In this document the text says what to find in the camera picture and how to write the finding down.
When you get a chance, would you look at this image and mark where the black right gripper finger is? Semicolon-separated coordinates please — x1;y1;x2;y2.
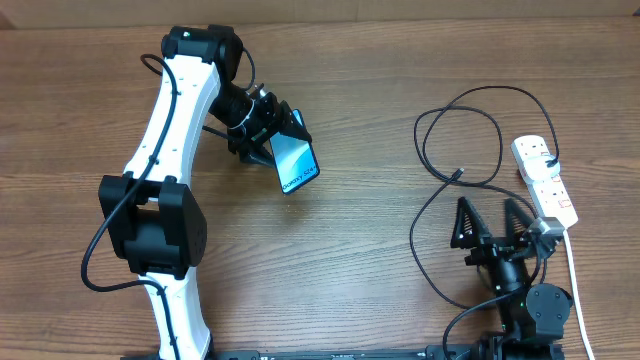
504;198;534;241
450;197;492;249

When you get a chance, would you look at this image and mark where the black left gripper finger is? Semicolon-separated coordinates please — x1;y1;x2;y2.
239;146;275;168
278;101;312;143

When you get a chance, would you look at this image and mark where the blue Samsung Galaxy smartphone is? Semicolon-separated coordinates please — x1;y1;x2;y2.
270;133;320;195

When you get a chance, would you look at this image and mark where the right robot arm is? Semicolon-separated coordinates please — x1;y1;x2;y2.
442;197;573;359

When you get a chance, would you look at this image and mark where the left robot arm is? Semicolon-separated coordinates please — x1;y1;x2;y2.
97;25;320;359

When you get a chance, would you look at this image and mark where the white charger plug adapter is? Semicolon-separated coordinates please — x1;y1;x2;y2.
522;154;561;184

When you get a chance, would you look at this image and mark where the white power strip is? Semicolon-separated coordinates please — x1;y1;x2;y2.
511;135;578;229

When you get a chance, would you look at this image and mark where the white power strip cord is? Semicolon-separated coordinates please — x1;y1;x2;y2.
562;228;597;360

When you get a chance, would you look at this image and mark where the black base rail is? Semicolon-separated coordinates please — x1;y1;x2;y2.
119;344;566;360

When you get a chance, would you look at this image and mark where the black USB charging cable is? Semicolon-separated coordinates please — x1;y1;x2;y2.
408;85;561;311

